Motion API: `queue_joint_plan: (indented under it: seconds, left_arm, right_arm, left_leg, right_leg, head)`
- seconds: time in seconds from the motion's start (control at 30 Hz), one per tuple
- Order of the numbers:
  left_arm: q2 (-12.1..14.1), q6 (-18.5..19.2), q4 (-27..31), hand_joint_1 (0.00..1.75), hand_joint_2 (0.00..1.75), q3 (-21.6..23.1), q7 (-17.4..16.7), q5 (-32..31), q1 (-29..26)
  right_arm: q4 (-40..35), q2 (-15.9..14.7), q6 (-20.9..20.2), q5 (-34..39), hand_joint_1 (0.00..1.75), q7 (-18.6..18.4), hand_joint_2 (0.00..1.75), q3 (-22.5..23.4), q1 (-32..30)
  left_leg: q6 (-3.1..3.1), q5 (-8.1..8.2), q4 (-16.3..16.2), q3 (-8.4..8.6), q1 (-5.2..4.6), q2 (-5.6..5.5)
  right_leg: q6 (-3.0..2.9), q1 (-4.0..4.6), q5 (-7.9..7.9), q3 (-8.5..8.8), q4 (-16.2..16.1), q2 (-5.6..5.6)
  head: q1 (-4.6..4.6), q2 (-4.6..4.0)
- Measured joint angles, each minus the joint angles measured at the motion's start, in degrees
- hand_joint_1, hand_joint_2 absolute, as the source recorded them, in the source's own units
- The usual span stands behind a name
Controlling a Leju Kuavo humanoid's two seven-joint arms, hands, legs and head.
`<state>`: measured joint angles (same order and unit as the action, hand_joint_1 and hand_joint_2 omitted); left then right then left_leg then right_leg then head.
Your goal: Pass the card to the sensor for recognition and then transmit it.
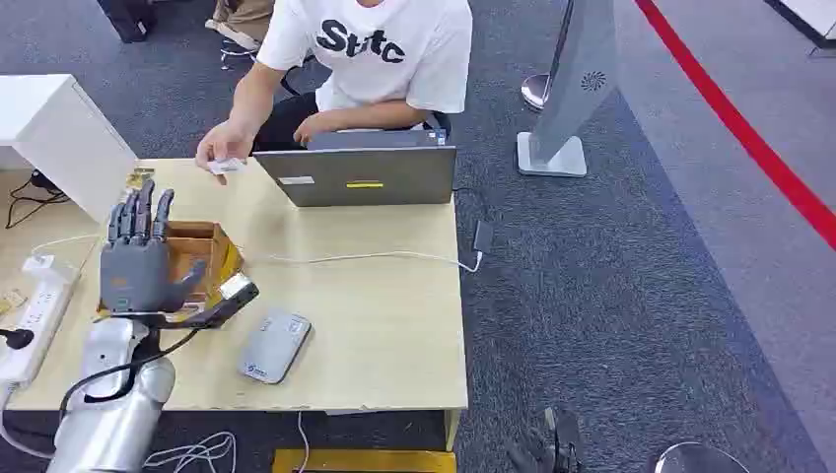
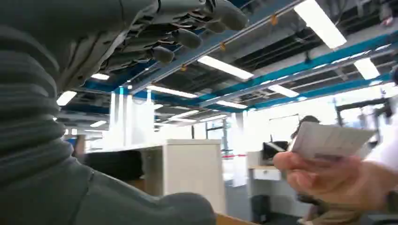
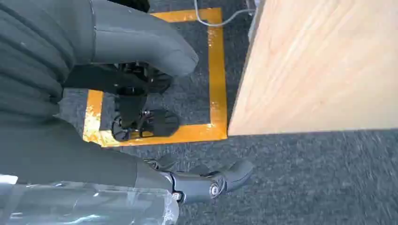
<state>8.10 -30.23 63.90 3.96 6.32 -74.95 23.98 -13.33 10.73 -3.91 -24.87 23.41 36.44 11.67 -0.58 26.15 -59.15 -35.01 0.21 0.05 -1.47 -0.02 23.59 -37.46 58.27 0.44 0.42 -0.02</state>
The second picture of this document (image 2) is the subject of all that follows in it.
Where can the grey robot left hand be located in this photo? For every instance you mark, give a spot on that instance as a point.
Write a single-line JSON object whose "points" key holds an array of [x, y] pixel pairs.
{"points": [[77, 28]]}

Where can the person's hand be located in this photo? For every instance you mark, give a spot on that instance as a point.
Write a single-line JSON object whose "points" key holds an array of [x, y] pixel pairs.
{"points": [[335, 180]]}

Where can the white card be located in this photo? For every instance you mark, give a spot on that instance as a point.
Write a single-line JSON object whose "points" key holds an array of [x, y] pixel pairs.
{"points": [[329, 139]]}

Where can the ceiling light panel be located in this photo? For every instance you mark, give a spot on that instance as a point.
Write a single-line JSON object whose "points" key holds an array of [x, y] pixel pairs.
{"points": [[66, 98], [367, 68], [225, 67], [98, 124], [231, 104], [320, 23], [171, 92], [100, 76], [283, 91]]}

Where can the person at background desk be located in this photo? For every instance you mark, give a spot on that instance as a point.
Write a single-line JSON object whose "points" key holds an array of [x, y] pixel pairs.
{"points": [[306, 122]]}

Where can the black computer monitor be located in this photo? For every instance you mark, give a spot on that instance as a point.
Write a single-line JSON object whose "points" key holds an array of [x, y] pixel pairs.
{"points": [[273, 149]]}

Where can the white desk with drawer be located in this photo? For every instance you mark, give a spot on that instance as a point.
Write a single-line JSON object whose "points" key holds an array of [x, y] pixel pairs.
{"points": [[266, 174]]}

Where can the black waste bin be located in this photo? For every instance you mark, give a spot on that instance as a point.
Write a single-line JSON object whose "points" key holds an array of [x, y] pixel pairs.
{"points": [[260, 208]]}

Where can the ribbed grey left arm sleeve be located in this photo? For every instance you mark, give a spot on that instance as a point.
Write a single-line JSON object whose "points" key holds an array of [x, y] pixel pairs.
{"points": [[28, 118]]}

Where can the white pillar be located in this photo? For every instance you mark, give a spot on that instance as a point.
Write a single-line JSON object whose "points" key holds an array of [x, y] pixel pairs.
{"points": [[132, 121]]}

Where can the white cabinet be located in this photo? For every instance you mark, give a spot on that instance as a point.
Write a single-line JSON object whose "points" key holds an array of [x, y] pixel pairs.
{"points": [[189, 170]]}

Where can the black metal frame stand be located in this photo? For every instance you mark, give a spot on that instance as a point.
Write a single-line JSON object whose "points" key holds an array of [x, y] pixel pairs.
{"points": [[357, 104]]}

